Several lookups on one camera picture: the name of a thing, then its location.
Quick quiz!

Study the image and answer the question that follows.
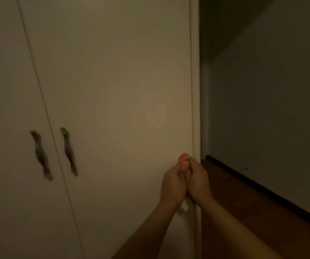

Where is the person's left hand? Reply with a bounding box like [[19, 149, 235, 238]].
[[161, 161, 191, 207]]

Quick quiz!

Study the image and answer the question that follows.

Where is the white wardrobe door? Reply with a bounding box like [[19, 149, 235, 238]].
[[0, 0, 86, 259], [17, 0, 196, 259]]

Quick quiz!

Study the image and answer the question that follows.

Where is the dark metal door handle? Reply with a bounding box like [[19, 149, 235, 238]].
[[30, 130, 53, 182], [60, 127, 79, 177]]

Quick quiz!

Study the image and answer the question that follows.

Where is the person's left forearm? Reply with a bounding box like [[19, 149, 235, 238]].
[[111, 200, 183, 259]]

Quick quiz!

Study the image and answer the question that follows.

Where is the person's right hand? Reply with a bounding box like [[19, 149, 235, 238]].
[[185, 157, 215, 205]]

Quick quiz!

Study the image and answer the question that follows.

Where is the small orange object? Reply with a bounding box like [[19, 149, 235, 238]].
[[178, 153, 192, 170]]

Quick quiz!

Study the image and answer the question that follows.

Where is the white wardrobe side frame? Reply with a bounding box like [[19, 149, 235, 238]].
[[189, 0, 202, 259]]

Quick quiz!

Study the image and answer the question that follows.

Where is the black baseboard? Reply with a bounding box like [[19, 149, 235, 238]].
[[205, 155, 310, 235]]

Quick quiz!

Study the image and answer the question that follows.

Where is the person's right forearm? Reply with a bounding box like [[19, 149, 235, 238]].
[[196, 196, 284, 259]]

